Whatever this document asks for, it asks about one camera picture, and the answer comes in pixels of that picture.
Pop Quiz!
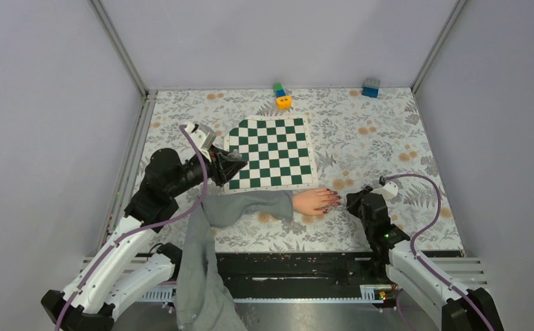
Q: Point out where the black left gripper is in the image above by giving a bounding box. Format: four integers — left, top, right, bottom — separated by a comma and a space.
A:
168, 145, 247, 198

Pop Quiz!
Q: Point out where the clear nail polish bottle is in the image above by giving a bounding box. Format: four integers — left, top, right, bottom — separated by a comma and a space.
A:
228, 149, 244, 161

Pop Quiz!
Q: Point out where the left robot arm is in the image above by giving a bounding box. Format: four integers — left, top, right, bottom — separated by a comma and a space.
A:
41, 146, 247, 330

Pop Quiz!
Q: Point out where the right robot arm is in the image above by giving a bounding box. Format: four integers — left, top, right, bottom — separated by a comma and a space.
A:
346, 182, 504, 330

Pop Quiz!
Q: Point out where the grey sleeved forearm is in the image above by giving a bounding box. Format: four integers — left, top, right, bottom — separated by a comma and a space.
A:
175, 191, 293, 331

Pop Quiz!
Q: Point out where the person's hand with painted nails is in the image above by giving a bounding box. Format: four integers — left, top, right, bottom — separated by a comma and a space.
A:
292, 188, 341, 216

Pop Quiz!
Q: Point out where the green white chess mat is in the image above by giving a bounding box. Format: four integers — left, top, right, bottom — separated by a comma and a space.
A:
224, 115, 319, 194

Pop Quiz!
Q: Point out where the floral tablecloth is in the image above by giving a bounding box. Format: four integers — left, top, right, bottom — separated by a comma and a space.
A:
139, 88, 463, 252

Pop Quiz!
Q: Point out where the yellow toy block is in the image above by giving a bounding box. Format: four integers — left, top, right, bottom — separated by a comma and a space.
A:
276, 95, 292, 110

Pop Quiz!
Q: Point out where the green blue toy block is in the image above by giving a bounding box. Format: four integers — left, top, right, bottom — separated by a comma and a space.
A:
273, 83, 286, 99

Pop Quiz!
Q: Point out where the blue grey toy block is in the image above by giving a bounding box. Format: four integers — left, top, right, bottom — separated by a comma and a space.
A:
362, 78, 380, 99

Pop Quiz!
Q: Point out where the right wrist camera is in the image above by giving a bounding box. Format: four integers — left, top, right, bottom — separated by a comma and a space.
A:
379, 177, 399, 200

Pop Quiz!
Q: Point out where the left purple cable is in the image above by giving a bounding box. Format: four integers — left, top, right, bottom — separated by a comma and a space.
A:
54, 124, 209, 331

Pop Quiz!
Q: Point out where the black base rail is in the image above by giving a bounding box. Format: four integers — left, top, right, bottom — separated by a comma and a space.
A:
217, 252, 399, 304

